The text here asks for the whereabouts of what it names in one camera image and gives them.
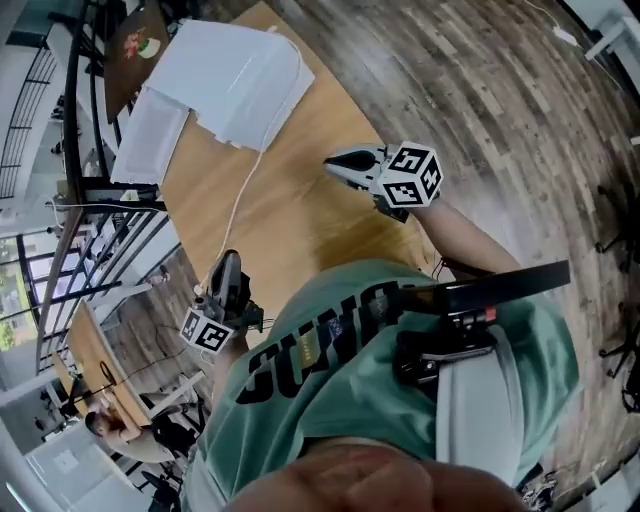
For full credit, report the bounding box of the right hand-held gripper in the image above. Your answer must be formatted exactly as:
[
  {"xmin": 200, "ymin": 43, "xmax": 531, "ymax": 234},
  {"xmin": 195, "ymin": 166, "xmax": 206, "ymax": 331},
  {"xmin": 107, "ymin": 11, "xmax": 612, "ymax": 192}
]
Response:
[{"xmin": 323, "ymin": 141, "xmax": 445, "ymax": 225}]

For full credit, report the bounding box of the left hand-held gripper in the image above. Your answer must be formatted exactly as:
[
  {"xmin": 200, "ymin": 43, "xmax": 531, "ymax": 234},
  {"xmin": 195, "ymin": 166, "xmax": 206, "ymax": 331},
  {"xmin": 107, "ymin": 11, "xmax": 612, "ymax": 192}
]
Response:
[{"xmin": 180, "ymin": 250, "xmax": 265, "ymax": 355}]

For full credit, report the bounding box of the white microwave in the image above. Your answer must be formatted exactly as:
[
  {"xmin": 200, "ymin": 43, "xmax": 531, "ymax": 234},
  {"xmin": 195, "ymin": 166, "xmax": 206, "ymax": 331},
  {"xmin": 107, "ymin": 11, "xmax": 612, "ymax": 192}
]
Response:
[{"xmin": 109, "ymin": 19, "xmax": 316, "ymax": 186}]

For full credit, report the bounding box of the person's left forearm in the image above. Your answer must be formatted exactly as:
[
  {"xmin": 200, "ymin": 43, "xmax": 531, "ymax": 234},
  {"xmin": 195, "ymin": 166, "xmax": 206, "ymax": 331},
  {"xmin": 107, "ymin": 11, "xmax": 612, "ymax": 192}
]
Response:
[{"xmin": 212, "ymin": 332, "xmax": 251, "ymax": 401}]

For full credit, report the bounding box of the person's right forearm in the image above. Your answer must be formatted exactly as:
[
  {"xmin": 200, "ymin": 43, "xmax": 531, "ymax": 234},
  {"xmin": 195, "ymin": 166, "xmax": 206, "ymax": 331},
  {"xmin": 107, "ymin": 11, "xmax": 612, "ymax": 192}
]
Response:
[{"xmin": 409, "ymin": 199, "xmax": 524, "ymax": 281}]

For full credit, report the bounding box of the light wooden table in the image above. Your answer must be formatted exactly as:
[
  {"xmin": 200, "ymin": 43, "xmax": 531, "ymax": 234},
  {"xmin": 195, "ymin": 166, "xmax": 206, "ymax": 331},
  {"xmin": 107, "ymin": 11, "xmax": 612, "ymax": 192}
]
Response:
[
  {"xmin": 158, "ymin": 0, "xmax": 451, "ymax": 347},
  {"xmin": 49, "ymin": 298, "xmax": 154, "ymax": 442}
]

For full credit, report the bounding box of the person's green printed t-shirt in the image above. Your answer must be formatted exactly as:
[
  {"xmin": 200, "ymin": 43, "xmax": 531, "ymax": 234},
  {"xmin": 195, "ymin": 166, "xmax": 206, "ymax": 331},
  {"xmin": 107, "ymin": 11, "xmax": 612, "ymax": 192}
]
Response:
[{"xmin": 182, "ymin": 258, "xmax": 581, "ymax": 512}]

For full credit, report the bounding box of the black chest-mounted device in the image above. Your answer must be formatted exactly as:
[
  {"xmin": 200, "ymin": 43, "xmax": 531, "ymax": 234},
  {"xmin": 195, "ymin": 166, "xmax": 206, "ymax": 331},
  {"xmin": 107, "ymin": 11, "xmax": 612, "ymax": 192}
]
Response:
[{"xmin": 393, "ymin": 259, "xmax": 571, "ymax": 387}]

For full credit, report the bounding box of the dark brown table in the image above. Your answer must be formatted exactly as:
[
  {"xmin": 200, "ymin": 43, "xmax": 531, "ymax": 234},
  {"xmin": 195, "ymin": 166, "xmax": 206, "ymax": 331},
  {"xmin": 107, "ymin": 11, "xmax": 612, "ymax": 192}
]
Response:
[{"xmin": 102, "ymin": 0, "xmax": 171, "ymax": 125}]

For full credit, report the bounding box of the black metal railing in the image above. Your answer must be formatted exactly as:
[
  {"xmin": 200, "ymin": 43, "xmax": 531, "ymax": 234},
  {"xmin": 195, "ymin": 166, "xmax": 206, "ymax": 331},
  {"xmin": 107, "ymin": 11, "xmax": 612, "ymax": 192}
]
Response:
[{"xmin": 0, "ymin": 0, "xmax": 182, "ymax": 376}]

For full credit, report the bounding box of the potted flower plant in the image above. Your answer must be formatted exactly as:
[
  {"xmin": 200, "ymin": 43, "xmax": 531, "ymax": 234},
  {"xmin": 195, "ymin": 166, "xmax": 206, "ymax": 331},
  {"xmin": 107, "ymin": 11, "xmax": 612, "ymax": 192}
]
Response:
[{"xmin": 123, "ymin": 28, "xmax": 162, "ymax": 61}]

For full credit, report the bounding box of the person's face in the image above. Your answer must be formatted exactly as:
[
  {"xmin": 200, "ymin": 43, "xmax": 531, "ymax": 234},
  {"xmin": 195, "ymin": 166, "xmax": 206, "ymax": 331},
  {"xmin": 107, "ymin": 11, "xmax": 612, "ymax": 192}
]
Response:
[{"xmin": 219, "ymin": 439, "xmax": 531, "ymax": 512}]

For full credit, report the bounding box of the black office chair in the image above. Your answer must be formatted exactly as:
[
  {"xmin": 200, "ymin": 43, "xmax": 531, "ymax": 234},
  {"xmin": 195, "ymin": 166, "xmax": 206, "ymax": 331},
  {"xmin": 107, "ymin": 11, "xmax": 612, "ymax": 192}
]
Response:
[
  {"xmin": 594, "ymin": 179, "xmax": 640, "ymax": 272},
  {"xmin": 598, "ymin": 299, "xmax": 640, "ymax": 417}
]

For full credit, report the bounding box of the white desk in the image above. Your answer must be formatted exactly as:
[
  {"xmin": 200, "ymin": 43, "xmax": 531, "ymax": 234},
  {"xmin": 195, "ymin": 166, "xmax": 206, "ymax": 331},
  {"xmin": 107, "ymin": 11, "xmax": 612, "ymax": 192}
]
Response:
[{"xmin": 583, "ymin": 0, "xmax": 640, "ymax": 62}]

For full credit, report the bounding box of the white power cable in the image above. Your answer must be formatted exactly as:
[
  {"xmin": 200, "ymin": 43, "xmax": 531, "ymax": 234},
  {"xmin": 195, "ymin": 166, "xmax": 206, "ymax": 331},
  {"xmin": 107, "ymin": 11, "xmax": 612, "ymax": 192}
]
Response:
[{"xmin": 193, "ymin": 27, "xmax": 304, "ymax": 297}]

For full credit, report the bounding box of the grey harness strap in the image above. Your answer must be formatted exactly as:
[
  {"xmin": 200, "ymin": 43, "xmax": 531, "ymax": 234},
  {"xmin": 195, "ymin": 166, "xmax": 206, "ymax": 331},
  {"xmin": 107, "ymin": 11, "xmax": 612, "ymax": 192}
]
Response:
[
  {"xmin": 433, "ymin": 324, "xmax": 524, "ymax": 489},
  {"xmin": 182, "ymin": 447, "xmax": 229, "ymax": 512}
]

